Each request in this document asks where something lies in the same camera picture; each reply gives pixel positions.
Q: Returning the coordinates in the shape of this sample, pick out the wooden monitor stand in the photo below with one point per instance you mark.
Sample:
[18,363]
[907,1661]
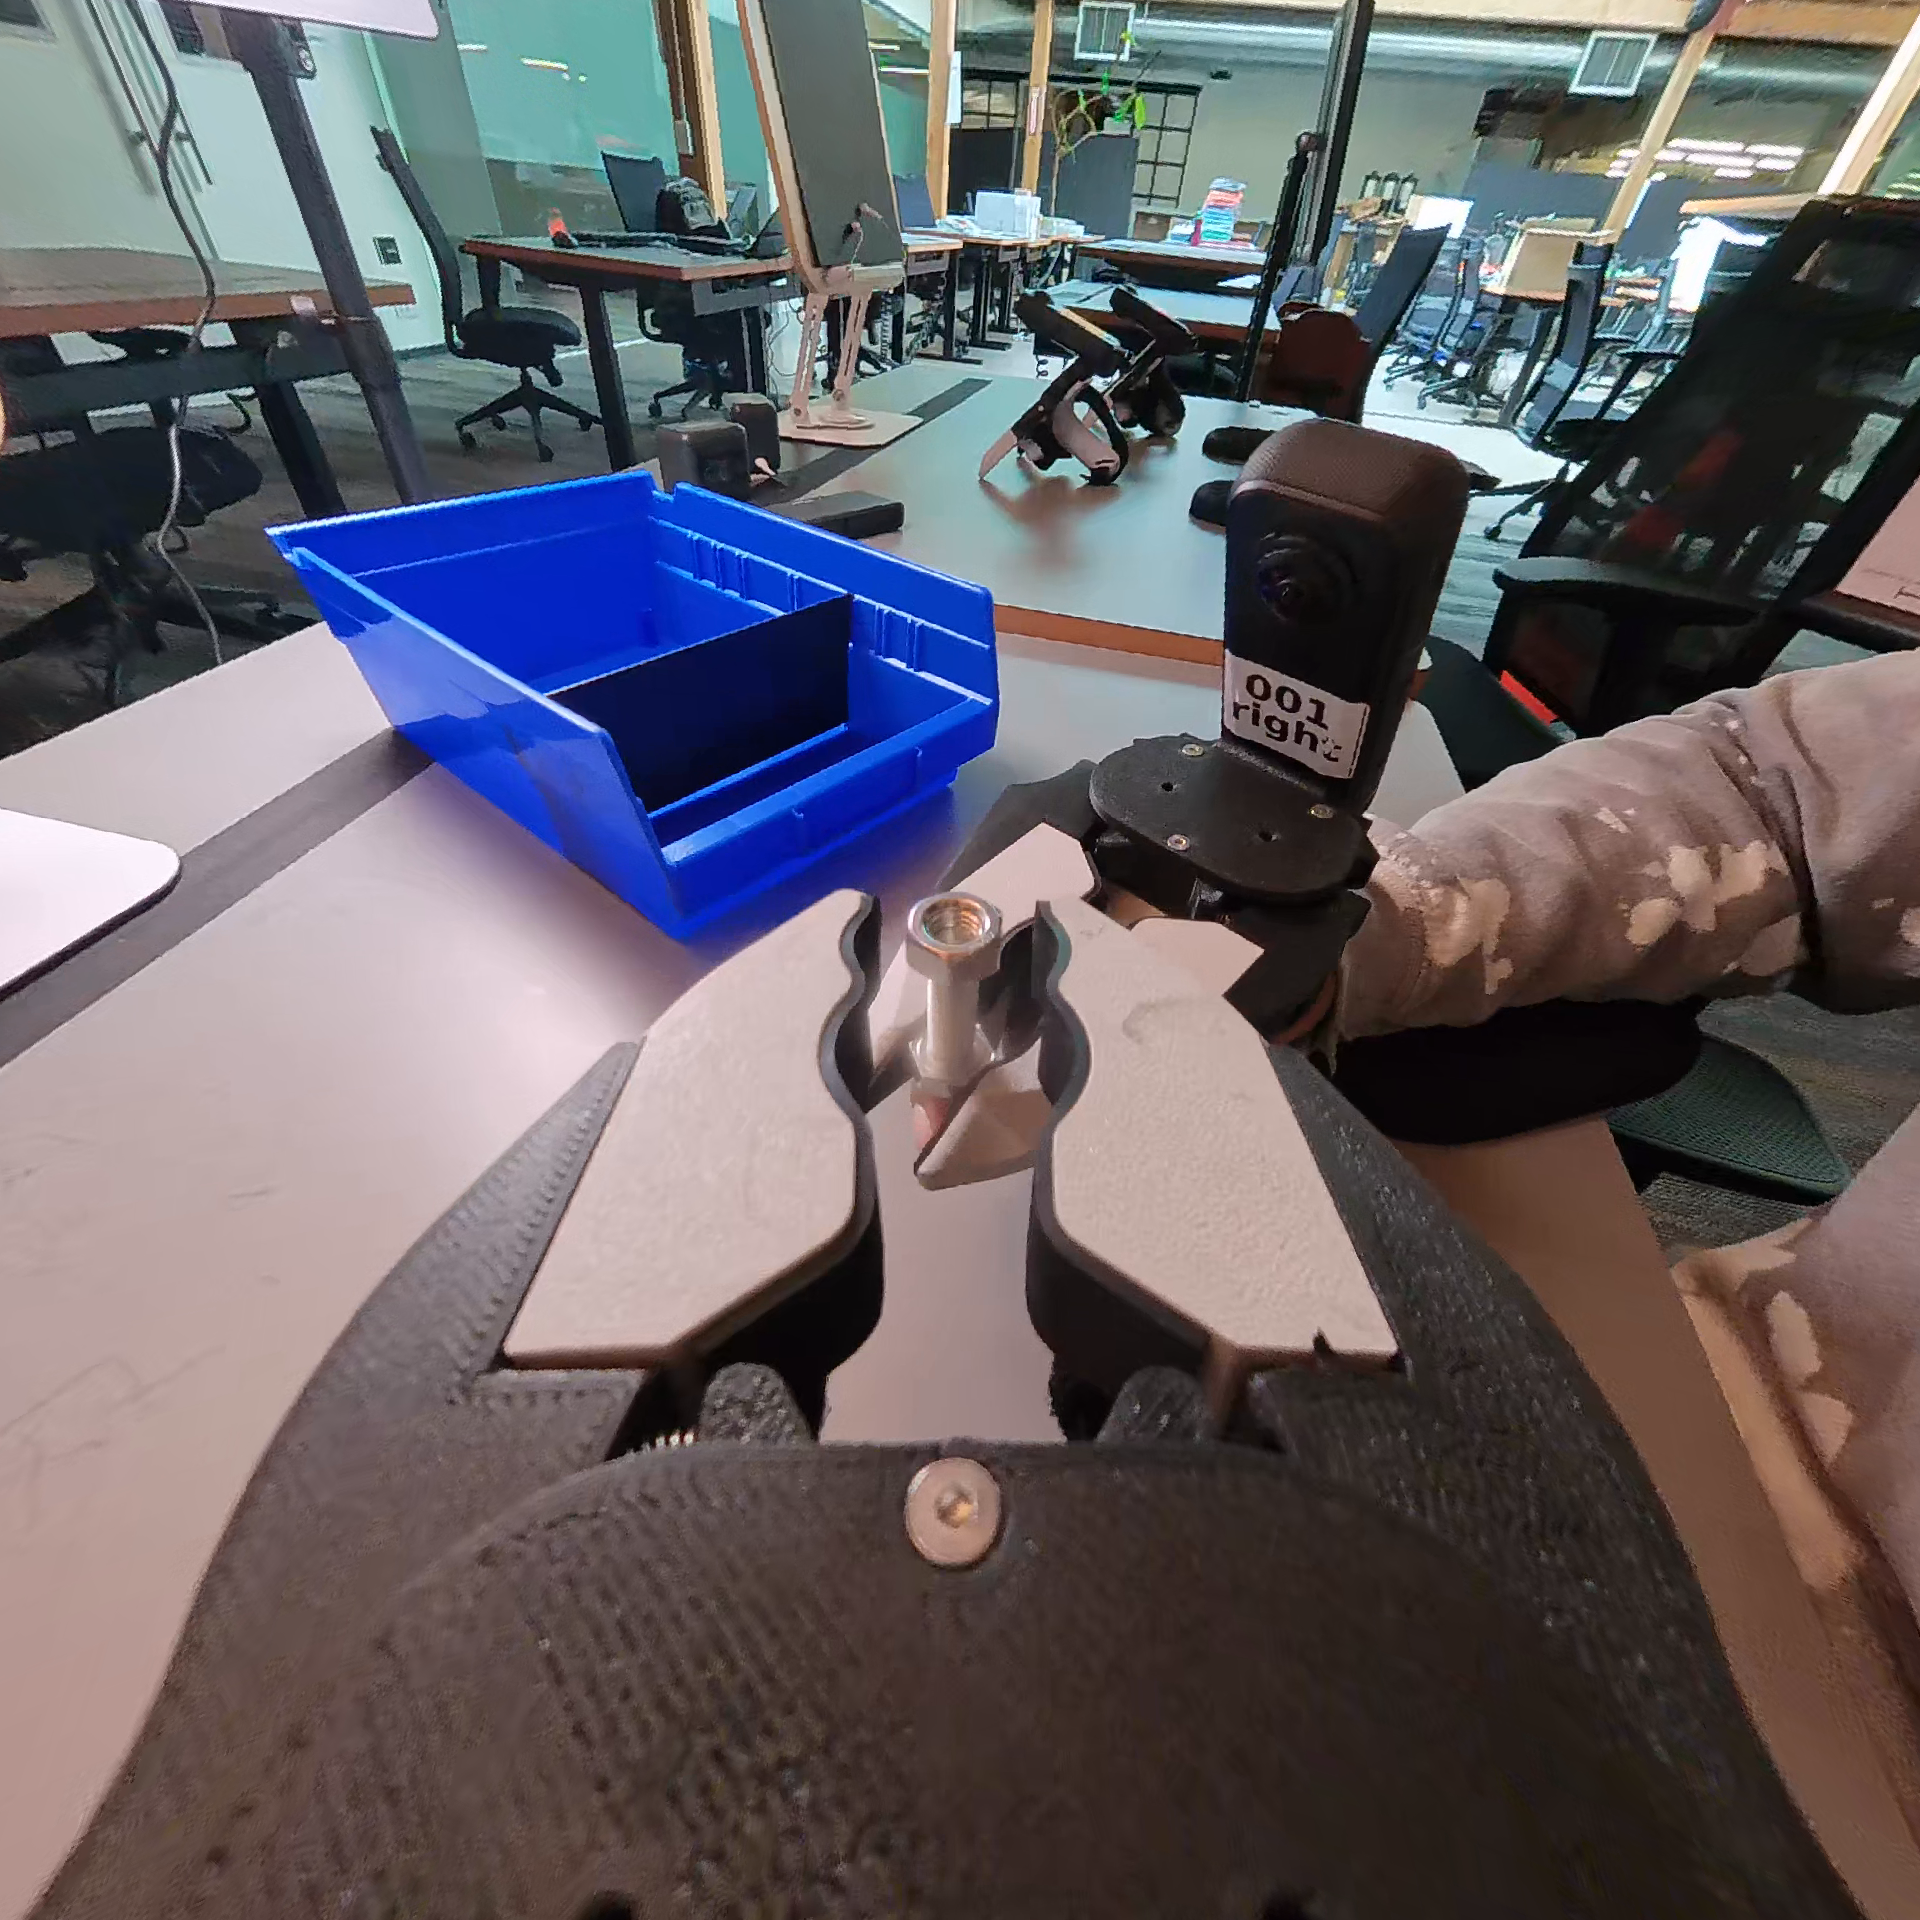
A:
[840,405]

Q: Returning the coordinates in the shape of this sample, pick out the black box device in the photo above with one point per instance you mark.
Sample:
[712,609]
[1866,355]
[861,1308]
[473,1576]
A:
[701,456]
[755,433]

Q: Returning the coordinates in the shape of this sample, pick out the black pole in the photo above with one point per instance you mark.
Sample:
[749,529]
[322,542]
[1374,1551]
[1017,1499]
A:
[339,254]

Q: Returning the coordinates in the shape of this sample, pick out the black mesh office chair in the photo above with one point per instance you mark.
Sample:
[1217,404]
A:
[1724,452]

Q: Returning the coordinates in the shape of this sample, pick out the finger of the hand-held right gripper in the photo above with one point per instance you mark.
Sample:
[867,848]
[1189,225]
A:
[1195,945]
[1049,869]

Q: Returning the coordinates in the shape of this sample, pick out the black wrist rest pad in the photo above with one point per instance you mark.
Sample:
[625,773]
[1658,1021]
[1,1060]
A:
[1236,446]
[1213,504]

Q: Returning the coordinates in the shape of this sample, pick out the tall dark monitor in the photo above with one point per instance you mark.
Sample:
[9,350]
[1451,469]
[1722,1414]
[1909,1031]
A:
[826,136]

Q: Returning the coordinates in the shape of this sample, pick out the green plant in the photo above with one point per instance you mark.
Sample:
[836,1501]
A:
[1102,105]

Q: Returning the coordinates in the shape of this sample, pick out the flat black device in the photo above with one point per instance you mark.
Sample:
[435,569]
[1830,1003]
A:
[840,513]

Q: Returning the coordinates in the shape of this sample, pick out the dark green chair seat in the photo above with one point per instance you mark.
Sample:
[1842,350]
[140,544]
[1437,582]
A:
[1740,1118]

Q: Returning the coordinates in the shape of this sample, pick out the black slim monitor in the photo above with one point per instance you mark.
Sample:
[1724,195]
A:
[1292,254]

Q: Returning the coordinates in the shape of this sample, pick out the white panel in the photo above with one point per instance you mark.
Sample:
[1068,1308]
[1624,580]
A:
[299,15]

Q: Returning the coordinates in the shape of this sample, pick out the person's right forearm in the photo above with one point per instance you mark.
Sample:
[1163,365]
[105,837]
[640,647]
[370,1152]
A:
[1621,869]

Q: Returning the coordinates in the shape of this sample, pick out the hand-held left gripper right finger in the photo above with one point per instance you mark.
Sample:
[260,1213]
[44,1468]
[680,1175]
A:
[1201,1184]

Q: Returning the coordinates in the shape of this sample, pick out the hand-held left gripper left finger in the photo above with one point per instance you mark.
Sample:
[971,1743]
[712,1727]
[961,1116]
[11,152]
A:
[691,1155]

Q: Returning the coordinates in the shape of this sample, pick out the wooden top desk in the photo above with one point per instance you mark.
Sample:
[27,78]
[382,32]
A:
[180,284]
[629,260]

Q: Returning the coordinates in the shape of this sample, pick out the idle hand-held gripper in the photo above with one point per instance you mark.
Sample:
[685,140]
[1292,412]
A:
[1059,405]
[1154,376]

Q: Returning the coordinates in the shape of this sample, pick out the black bin divider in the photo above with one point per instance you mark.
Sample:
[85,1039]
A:
[720,705]

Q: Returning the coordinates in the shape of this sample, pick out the blue plastic bin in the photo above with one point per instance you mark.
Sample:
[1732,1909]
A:
[494,705]

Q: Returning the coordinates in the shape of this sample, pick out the person's left hand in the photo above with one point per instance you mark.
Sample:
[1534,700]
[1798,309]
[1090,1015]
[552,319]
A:
[925,1124]

